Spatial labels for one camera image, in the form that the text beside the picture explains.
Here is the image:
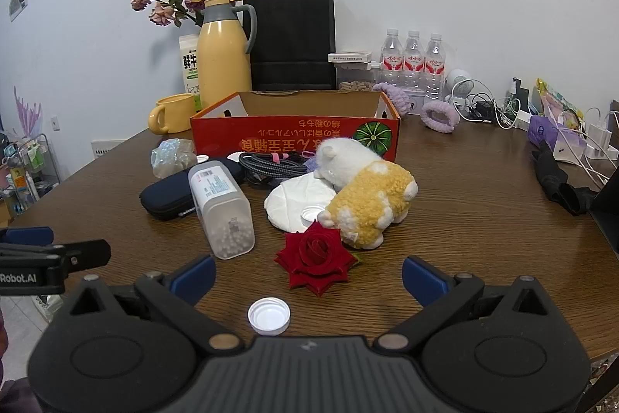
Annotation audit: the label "purple fluffy headband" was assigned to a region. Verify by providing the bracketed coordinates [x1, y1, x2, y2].
[371, 81, 413, 115]

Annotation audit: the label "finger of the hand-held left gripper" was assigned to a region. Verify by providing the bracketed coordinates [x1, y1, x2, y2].
[48, 239, 112, 272]
[0, 226, 55, 247]

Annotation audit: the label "clear plastic bag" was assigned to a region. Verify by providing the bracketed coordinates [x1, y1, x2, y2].
[151, 139, 197, 180]

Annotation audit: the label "small black bottle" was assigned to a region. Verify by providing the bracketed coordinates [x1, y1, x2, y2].
[508, 77, 531, 115]

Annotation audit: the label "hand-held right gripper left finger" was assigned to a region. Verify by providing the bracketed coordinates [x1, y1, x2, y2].
[68, 254, 245, 356]

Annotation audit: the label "white milk carton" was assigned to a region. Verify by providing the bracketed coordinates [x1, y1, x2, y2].
[179, 34, 202, 111]

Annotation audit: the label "white power strip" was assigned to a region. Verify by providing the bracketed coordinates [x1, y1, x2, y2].
[583, 112, 619, 161]

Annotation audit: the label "small white desk fan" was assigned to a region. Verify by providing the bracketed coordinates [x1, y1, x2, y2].
[444, 68, 479, 110]

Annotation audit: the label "white round cloth pad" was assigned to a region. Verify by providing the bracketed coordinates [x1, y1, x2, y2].
[264, 177, 339, 234]

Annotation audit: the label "red cardboard box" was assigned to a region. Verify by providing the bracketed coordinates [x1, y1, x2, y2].
[190, 90, 402, 163]

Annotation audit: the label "flat white box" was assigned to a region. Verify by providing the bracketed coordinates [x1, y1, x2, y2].
[328, 51, 373, 65]

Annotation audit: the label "yellow ceramic mug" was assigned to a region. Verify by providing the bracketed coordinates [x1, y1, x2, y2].
[148, 93, 197, 134]

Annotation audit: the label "purple fluffy wristband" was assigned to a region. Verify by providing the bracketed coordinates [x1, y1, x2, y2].
[419, 100, 460, 134]

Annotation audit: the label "purple plastic packet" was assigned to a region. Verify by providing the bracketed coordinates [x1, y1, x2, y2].
[527, 114, 589, 163]

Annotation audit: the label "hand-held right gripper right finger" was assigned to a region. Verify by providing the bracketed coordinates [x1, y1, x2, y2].
[374, 255, 553, 356]

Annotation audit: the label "clear bottle with white beads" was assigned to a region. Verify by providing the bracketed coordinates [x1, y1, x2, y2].
[188, 162, 256, 260]

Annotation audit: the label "grey braided cable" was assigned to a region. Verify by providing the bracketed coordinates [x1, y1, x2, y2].
[239, 152, 311, 187]

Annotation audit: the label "large white bottle cap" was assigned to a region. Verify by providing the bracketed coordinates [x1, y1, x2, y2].
[248, 297, 292, 337]

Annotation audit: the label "red fabric rose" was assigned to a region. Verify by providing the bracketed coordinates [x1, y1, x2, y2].
[274, 220, 360, 296]

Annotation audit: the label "yellow and white plush toy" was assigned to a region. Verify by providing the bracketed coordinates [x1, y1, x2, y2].
[313, 137, 419, 250]

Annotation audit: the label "black cloth glove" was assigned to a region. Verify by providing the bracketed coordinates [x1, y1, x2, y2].
[531, 141, 599, 216]

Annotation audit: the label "white plastic tub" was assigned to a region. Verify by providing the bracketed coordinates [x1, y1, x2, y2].
[400, 86, 429, 117]

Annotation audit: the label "black paper bag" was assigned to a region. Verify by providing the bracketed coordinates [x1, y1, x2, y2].
[242, 0, 337, 93]

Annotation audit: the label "colourful snack bag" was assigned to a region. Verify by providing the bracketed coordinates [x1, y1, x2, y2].
[536, 77, 587, 129]

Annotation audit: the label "wire storage rack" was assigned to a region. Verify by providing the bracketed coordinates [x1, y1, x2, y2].
[0, 131, 62, 223]

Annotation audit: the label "navy zip case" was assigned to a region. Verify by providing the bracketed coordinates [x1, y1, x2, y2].
[139, 158, 245, 221]

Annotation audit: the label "chargers and white cables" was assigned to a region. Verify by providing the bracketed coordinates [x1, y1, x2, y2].
[451, 78, 522, 129]

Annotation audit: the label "purple wall sticker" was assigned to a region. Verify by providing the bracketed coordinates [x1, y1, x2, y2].
[12, 86, 45, 134]

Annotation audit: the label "clear water bottle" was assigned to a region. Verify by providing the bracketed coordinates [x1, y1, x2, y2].
[380, 29, 405, 87]
[402, 30, 426, 91]
[424, 33, 446, 103]

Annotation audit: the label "clear container of nuts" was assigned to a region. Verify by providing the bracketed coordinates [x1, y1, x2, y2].
[335, 62, 381, 94]

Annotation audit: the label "yellow thermos jug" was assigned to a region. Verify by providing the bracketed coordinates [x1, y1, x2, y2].
[196, 0, 258, 110]

